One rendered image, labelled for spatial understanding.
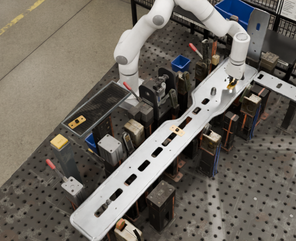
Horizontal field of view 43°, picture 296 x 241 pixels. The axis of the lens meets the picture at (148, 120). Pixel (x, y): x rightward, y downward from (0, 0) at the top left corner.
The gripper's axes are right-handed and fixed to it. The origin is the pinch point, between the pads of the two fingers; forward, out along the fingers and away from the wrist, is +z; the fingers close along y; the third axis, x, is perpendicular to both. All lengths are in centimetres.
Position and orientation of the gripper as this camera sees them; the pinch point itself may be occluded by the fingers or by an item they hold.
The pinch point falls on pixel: (233, 80)
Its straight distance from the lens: 221.7
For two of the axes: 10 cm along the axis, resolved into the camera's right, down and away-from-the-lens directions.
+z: 0.4, 6.2, 7.8
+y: 7.7, 4.8, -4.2
